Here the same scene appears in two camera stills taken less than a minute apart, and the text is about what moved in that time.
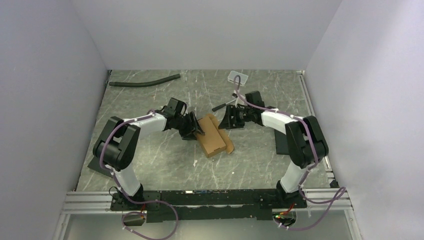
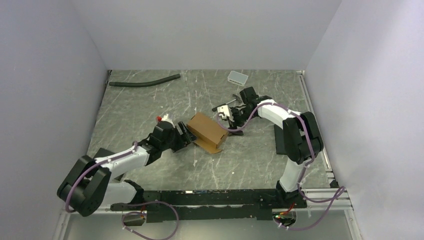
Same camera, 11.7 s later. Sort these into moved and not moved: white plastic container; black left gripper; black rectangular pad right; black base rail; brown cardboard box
Moved: brown cardboard box; black left gripper
Not moved: black base rail; black rectangular pad right; white plastic container
